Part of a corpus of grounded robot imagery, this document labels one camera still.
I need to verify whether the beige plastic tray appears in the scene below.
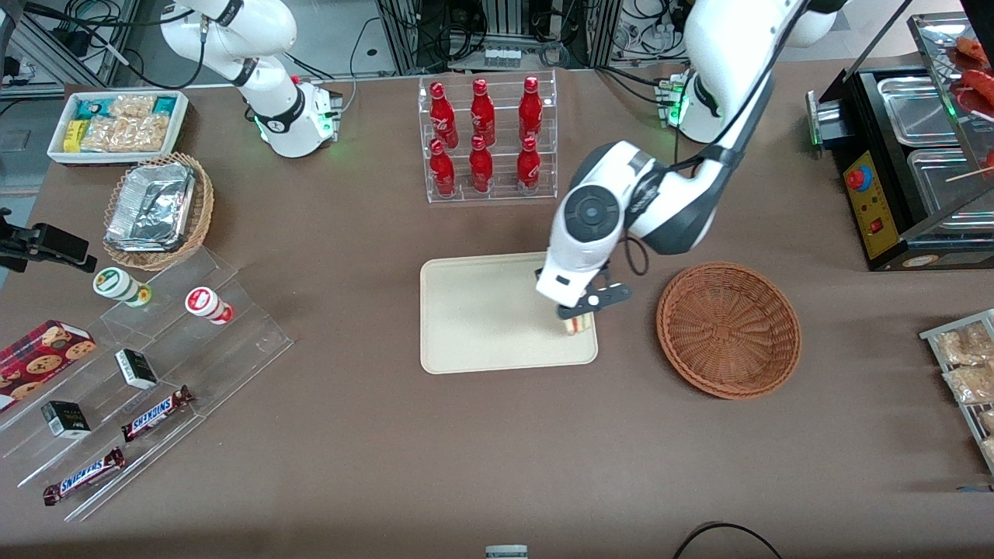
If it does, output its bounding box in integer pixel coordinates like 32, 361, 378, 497
419, 249, 600, 376

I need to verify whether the round brown wicker basket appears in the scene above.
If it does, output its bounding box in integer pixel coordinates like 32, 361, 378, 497
656, 262, 802, 401

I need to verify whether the light wicker basket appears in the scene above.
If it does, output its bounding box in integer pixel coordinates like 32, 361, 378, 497
102, 152, 215, 272

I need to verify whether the green lid cup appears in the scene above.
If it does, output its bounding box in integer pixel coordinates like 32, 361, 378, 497
93, 266, 152, 307

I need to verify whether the silver foil container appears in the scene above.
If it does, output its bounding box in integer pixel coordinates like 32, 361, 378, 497
105, 161, 196, 253

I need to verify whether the clear acrylic bottle rack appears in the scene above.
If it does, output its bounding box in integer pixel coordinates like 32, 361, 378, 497
418, 70, 558, 204

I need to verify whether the red cookie box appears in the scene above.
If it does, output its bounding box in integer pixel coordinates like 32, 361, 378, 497
0, 320, 98, 413

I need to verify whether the red cola bottle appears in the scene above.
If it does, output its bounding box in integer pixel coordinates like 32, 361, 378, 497
468, 134, 495, 193
470, 78, 496, 148
516, 136, 542, 195
429, 82, 459, 150
429, 138, 457, 197
519, 75, 544, 143

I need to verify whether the clear cracker pack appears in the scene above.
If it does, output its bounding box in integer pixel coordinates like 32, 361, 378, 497
80, 114, 172, 153
108, 95, 157, 120

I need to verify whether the small black box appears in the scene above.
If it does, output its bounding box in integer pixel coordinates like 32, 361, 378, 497
40, 401, 92, 440
115, 349, 158, 391

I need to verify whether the red lid cup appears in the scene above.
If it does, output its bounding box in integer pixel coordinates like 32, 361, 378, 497
185, 286, 234, 325

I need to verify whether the white rectangular snack bin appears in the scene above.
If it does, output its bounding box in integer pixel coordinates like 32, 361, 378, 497
47, 89, 189, 166

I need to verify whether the Snickers chocolate bar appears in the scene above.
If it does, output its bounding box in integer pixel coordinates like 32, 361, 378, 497
43, 447, 127, 507
121, 386, 195, 443

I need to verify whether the clear acrylic stepped display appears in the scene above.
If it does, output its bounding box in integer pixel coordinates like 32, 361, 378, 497
0, 247, 294, 523

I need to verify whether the black hot food machine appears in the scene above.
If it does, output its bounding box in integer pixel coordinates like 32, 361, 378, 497
806, 11, 994, 273

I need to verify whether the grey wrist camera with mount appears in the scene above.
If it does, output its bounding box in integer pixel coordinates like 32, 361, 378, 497
579, 282, 632, 316

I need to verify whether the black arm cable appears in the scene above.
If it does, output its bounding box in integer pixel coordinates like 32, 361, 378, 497
620, 0, 812, 278

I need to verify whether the black floor cable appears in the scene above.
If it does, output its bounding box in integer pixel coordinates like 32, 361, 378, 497
672, 522, 785, 559

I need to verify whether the grey wire tray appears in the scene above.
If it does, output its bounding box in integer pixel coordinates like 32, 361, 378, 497
920, 309, 994, 474

